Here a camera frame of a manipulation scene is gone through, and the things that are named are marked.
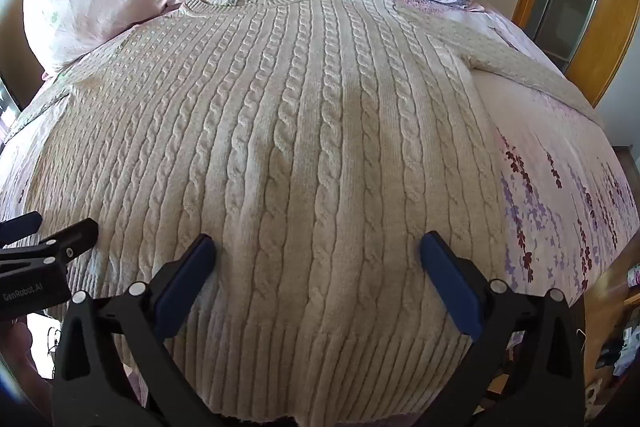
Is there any cream cable-knit sweater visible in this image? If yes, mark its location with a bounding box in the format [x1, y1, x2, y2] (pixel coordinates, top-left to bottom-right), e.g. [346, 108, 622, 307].
[0, 0, 608, 424]

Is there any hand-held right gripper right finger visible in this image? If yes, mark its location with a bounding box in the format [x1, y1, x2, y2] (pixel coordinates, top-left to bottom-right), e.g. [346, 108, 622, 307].
[419, 231, 588, 427]

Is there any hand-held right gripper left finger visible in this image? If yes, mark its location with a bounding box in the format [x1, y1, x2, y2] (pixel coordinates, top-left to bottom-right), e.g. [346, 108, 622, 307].
[51, 233, 222, 427]

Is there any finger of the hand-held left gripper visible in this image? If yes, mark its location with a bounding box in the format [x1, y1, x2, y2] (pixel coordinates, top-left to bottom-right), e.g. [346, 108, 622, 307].
[0, 211, 44, 244]
[0, 218, 100, 266]

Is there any pink floral bed sheet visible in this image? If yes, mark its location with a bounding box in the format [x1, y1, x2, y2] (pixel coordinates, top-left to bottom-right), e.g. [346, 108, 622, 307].
[0, 0, 633, 308]

